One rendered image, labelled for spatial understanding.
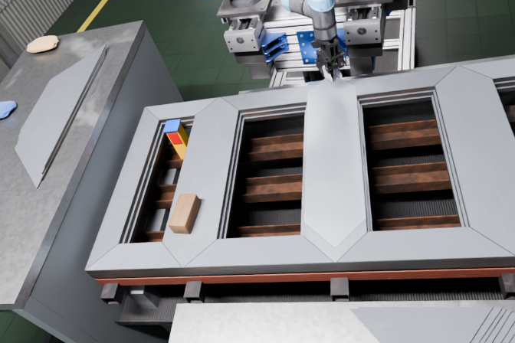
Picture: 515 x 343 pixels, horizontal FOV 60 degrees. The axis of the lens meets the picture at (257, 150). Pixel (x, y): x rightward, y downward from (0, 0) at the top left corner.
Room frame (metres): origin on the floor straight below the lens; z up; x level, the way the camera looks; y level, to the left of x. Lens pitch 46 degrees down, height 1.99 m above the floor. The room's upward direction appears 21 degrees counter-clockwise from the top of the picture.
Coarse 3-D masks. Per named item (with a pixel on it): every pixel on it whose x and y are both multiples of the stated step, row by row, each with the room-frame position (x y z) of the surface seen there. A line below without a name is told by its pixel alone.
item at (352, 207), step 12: (312, 204) 0.79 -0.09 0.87; (324, 204) 0.77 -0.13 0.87; (336, 204) 0.75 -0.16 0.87; (348, 204) 0.74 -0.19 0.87; (360, 204) 0.73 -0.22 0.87; (312, 216) 0.75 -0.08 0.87; (324, 216) 0.73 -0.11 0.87; (336, 216) 0.72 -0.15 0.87; (348, 216) 0.70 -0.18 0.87; (360, 216) 0.69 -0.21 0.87
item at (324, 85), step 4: (324, 80) 1.30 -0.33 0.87; (336, 80) 1.27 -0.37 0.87; (340, 80) 1.26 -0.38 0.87; (344, 80) 1.26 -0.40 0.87; (320, 84) 1.28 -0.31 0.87; (324, 84) 1.28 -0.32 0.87; (328, 84) 1.27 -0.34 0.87; (332, 84) 1.26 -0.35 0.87; (336, 84) 1.25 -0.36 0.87; (340, 84) 1.24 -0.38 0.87; (344, 84) 1.24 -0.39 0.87; (348, 84) 1.23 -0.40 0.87; (352, 84) 1.22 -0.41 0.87; (316, 88) 1.27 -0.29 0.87; (320, 88) 1.26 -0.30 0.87; (324, 88) 1.26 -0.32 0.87; (328, 88) 1.25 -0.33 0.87; (332, 88) 1.24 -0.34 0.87; (336, 88) 1.23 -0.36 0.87; (340, 88) 1.22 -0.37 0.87; (308, 92) 1.27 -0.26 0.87
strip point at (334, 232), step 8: (312, 224) 0.72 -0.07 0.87; (320, 224) 0.71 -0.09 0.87; (328, 224) 0.70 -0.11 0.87; (336, 224) 0.69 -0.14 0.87; (344, 224) 0.68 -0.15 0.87; (352, 224) 0.67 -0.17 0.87; (320, 232) 0.69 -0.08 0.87; (328, 232) 0.68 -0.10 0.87; (336, 232) 0.67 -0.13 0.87; (344, 232) 0.66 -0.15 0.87; (328, 240) 0.65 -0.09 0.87; (336, 240) 0.64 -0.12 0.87
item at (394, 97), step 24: (360, 96) 1.16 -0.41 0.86; (384, 96) 1.12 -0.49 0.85; (408, 96) 1.09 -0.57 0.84; (432, 96) 1.05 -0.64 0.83; (168, 120) 1.43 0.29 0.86; (192, 120) 1.38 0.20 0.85; (240, 120) 1.28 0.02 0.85; (360, 120) 1.06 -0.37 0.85; (240, 144) 1.18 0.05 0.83; (360, 144) 0.95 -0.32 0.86; (144, 168) 1.21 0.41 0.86; (144, 192) 1.12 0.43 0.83; (456, 192) 0.67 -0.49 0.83; (120, 240) 0.93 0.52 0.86; (312, 240) 0.67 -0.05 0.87; (288, 264) 0.63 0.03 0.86; (312, 264) 0.61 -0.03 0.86; (336, 264) 0.58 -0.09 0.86; (360, 264) 0.56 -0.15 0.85; (384, 264) 0.54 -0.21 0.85; (408, 264) 0.52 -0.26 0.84; (432, 264) 0.50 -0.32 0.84; (456, 264) 0.47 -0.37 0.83; (480, 264) 0.45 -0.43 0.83; (504, 264) 0.43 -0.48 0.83
